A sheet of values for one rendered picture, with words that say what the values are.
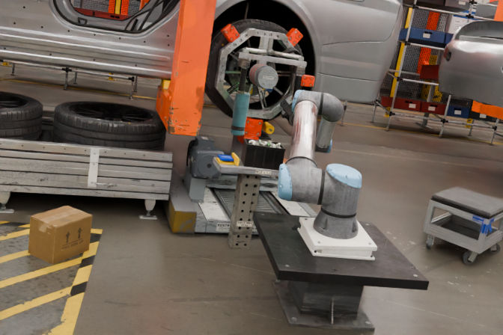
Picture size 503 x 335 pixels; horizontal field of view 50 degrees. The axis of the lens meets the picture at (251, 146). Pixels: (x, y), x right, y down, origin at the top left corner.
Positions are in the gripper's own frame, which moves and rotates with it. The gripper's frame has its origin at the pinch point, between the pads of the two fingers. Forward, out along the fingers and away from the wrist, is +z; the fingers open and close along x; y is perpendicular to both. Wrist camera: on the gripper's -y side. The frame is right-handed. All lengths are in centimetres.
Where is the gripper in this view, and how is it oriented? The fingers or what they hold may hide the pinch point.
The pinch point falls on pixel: (283, 109)
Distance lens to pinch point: 351.7
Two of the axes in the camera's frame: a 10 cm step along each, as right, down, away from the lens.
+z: -2.7, -2.6, 9.3
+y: 5.6, 7.4, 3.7
